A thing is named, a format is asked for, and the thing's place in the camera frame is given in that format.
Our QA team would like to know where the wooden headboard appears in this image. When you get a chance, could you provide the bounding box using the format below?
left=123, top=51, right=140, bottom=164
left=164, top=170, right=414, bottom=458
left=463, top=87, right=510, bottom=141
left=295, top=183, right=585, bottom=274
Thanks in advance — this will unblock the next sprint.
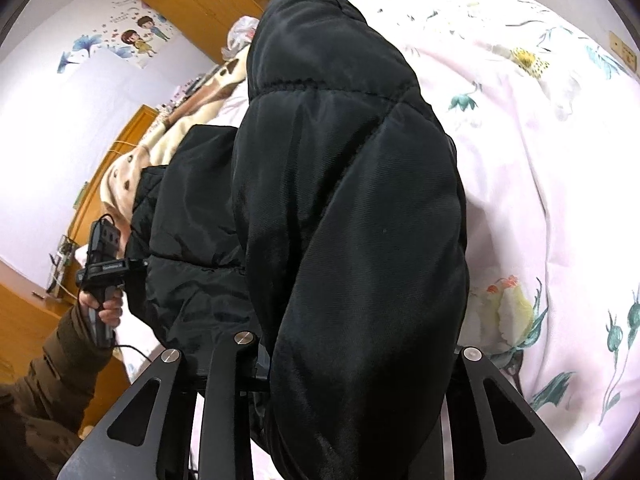
left=67, top=104, right=161, bottom=261

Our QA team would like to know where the black padded jacket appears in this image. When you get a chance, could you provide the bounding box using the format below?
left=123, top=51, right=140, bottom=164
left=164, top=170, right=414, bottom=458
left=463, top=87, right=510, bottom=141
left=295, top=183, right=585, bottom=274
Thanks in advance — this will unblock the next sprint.
left=125, top=0, right=471, bottom=480

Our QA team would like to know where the beige wall plate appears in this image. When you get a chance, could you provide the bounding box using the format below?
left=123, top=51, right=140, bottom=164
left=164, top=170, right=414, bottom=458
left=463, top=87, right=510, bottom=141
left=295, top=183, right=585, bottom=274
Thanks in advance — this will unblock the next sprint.
left=609, top=31, right=638, bottom=71

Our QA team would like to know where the wooden nightstand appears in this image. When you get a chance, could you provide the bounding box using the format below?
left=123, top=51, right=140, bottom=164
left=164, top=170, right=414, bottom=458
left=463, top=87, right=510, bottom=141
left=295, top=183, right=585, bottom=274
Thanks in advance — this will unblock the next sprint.
left=0, top=260, right=131, bottom=431

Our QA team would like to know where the floral plastic bag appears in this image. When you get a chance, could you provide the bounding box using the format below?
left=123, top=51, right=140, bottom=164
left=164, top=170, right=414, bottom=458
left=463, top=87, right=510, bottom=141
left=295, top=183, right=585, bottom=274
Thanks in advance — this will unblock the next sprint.
left=222, top=15, right=261, bottom=61

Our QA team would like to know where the person's left hand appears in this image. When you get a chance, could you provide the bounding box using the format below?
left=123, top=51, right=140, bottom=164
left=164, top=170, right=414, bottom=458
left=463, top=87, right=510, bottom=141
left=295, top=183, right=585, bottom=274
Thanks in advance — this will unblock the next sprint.
left=79, top=290, right=124, bottom=332

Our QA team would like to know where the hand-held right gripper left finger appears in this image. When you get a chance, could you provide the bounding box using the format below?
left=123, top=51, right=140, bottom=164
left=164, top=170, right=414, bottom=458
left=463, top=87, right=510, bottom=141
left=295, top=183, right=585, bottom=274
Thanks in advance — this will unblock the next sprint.
left=56, top=331, right=273, bottom=480

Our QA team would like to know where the wooden wardrobe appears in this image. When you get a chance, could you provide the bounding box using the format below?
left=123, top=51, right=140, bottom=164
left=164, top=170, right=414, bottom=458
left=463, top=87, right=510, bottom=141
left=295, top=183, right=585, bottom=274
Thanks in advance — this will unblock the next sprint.
left=136, top=0, right=271, bottom=68

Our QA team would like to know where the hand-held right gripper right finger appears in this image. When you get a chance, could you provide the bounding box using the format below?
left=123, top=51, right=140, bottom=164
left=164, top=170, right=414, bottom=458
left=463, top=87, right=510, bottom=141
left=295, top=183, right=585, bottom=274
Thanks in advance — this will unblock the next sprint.
left=442, top=345, right=583, bottom=480

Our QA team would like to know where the blue flower wall sticker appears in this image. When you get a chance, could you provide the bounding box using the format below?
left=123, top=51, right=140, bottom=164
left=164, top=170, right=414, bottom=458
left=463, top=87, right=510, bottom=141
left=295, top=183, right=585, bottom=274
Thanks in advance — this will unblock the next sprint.
left=57, top=34, right=103, bottom=75

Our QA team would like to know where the beige brown patterned blanket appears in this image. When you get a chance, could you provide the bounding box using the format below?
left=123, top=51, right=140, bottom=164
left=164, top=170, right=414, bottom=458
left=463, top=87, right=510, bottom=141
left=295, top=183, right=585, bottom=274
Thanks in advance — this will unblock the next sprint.
left=100, top=45, right=251, bottom=221

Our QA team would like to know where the cartoon wall poster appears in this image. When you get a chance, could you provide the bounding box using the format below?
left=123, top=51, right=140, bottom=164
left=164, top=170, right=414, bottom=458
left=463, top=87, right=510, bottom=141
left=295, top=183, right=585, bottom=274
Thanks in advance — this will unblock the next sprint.
left=102, top=0, right=173, bottom=68

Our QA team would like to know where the black cable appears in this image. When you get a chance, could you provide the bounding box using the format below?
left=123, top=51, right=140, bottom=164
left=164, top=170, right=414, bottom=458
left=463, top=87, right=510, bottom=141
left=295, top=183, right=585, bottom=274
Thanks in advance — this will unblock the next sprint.
left=114, top=342, right=157, bottom=365

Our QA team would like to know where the pink floral bed cover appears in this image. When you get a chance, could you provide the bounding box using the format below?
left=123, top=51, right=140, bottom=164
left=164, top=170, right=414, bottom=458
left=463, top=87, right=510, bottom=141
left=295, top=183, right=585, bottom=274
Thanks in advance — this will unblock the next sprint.
left=117, top=0, right=640, bottom=480

